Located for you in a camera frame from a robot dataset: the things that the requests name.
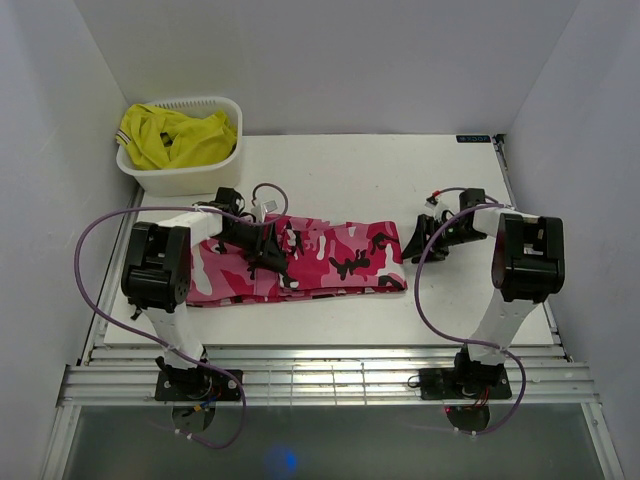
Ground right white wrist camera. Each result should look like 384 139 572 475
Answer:
425 196 449 221

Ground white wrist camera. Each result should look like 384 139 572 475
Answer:
251 200 278 223
425 196 449 221

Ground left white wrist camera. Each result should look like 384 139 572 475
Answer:
251 200 278 223

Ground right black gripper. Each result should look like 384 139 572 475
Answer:
400 214 486 264

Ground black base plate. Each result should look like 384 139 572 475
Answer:
154 368 240 403
418 367 512 400

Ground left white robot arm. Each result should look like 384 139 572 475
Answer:
121 187 287 402

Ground pink camouflage trousers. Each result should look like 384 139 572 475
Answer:
187 217 407 308

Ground yellow trousers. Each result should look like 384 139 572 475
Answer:
115 104 238 171

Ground white plastic basket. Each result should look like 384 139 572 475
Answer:
116 96 243 197

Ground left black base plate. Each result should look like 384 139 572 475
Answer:
154 368 240 403

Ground aluminium rail frame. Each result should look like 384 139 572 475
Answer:
58 345 599 407

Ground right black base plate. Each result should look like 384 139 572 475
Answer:
418 367 512 400

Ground blue label sticker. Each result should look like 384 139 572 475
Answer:
455 135 492 144

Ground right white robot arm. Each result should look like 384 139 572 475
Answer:
402 188 565 402

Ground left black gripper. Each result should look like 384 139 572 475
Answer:
213 221 288 272

